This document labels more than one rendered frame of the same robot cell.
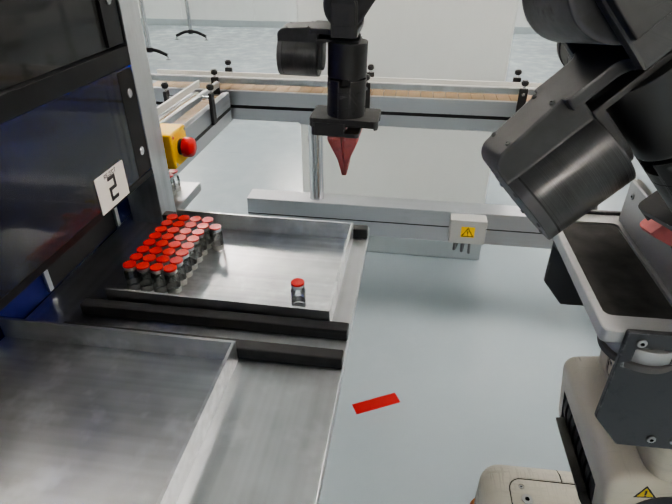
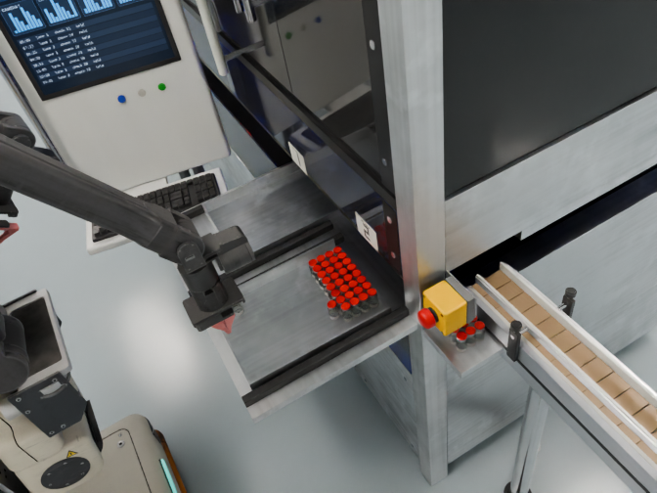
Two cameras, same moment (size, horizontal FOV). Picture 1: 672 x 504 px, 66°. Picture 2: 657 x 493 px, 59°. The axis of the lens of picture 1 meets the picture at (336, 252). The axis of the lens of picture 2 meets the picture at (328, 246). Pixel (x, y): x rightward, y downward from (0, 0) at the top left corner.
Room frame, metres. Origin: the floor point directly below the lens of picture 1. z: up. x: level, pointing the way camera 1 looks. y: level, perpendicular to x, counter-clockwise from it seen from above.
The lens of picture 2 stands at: (1.50, -0.15, 1.91)
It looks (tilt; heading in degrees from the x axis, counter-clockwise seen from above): 46 degrees down; 151
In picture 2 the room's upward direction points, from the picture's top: 13 degrees counter-clockwise
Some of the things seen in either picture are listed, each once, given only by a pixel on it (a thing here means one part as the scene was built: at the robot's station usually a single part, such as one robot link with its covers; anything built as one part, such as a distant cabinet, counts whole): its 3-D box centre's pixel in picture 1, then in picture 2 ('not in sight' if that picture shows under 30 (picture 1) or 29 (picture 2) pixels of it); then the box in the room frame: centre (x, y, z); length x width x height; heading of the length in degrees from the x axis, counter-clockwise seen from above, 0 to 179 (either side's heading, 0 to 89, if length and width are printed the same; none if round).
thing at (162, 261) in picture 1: (179, 252); (338, 285); (0.74, 0.27, 0.91); 0.18 x 0.02 x 0.05; 171
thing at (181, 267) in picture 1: (192, 253); (329, 289); (0.74, 0.24, 0.91); 0.18 x 0.02 x 0.05; 171
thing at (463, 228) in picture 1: (467, 229); not in sight; (1.54, -0.45, 0.50); 0.12 x 0.05 x 0.09; 82
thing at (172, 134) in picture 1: (164, 145); (448, 306); (1.01, 0.35, 1.00); 0.08 x 0.07 x 0.07; 82
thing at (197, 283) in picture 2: (343, 58); (200, 269); (0.78, -0.01, 1.21); 0.07 x 0.06 x 0.07; 80
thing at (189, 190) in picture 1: (159, 196); (468, 337); (1.03, 0.39, 0.87); 0.14 x 0.13 x 0.02; 82
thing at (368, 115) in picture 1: (346, 101); (209, 292); (0.78, -0.02, 1.15); 0.10 x 0.07 x 0.07; 81
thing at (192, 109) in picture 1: (164, 131); (612, 398); (1.31, 0.45, 0.92); 0.69 x 0.15 x 0.16; 172
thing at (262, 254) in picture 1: (242, 261); (296, 309); (0.73, 0.16, 0.90); 0.34 x 0.26 x 0.04; 81
